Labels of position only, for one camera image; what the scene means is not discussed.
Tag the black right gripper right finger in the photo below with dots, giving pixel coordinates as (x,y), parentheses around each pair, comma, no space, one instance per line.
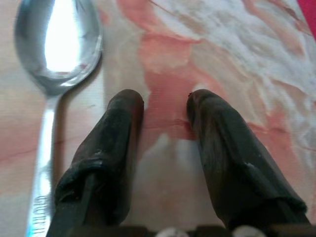
(229,160)

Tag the silver metal spoon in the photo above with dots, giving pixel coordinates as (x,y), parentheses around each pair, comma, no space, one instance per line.
(59,44)

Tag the red cloth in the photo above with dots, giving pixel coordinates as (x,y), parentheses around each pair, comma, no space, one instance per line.
(309,14)

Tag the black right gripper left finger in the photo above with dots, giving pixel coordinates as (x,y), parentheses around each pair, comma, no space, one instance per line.
(108,158)

